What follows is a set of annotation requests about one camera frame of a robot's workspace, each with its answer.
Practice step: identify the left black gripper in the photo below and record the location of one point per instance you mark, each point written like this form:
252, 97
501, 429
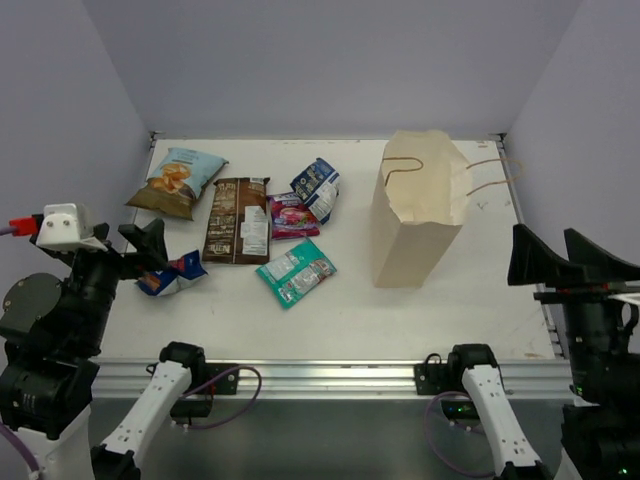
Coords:
113, 257

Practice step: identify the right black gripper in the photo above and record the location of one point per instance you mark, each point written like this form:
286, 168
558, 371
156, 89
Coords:
535, 262

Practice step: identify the gold blue crisps bag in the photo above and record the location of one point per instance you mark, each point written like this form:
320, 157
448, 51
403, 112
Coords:
175, 186

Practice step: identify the blue snack box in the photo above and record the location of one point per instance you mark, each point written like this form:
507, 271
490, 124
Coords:
182, 273

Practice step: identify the brown chocolate snack bag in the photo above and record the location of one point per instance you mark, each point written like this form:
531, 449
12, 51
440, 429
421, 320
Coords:
238, 230

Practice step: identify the brown paper bag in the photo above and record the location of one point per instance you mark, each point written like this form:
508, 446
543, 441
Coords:
419, 213

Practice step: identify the purple berry candy bag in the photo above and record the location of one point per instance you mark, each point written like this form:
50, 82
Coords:
290, 218

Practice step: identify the green mint candy pack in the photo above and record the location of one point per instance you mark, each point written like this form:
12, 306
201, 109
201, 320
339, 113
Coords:
292, 275

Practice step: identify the navy kettle chips bag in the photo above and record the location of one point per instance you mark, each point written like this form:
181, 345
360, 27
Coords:
317, 186

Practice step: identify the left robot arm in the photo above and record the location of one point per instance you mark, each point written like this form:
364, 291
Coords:
53, 329

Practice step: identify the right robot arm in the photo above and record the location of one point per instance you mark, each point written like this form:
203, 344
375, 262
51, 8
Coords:
597, 441

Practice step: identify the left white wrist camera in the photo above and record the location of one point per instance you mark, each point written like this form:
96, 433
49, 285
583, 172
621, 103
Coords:
68, 227

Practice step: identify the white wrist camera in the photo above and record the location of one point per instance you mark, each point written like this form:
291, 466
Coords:
68, 227
631, 298

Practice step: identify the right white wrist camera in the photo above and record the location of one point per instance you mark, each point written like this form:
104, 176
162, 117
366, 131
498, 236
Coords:
631, 298

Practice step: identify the aluminium mounting rail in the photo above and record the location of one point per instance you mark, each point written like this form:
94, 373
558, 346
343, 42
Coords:
344, 380

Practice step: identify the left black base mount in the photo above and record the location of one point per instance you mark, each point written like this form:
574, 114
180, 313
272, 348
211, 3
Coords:
197, 401

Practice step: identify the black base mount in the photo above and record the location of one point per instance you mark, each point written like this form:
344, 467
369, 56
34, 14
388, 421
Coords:
435, 376
197, 401

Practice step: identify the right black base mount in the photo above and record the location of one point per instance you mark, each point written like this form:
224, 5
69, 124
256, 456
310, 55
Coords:
435, 376

